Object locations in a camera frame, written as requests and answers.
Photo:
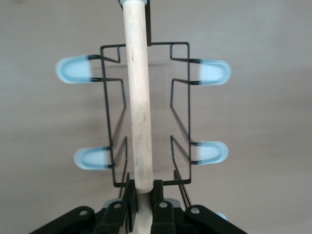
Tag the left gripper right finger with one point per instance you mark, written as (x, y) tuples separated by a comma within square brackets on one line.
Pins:
[(170, 221)]

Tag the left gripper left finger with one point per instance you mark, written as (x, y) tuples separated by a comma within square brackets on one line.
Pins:
[(109, 221)]

